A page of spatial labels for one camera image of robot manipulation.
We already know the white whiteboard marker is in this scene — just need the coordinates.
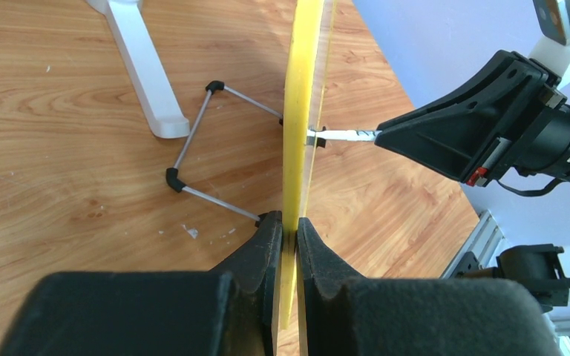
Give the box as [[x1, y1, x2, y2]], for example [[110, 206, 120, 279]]
[[307, 130, 381, 142]]

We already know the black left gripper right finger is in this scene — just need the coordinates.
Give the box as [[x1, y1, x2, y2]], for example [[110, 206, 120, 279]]
[[297, 218, 560, 355]]

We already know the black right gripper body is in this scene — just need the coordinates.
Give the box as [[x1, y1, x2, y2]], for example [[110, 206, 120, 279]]
[[499, 104, 570, 197]]

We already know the yellow framed whiteboard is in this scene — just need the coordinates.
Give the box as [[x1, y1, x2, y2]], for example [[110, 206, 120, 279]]
[[278, 1, 336, 330]]

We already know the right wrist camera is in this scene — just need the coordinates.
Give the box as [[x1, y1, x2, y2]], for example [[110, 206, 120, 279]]
[[529, 0, 570, 89]]

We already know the aluminium cage frame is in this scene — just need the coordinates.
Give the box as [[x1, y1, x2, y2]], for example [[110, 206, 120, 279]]
[[440, 210, 507, 279]]

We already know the white clothes rack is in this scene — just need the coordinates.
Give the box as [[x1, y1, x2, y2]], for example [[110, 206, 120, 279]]
[[87, 0, 190, 139]]

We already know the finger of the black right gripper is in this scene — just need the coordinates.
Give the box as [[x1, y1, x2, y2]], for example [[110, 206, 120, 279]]
[[376, 50, 560, 143], [374, 88, 546, 184]]

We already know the metal whiteboard stand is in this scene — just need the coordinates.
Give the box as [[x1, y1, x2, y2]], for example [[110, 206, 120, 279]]
[[165, 80, 328, 229]]

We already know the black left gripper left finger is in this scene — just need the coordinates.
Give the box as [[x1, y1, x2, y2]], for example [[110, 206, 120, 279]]
[[0, 211, 283, 355]]

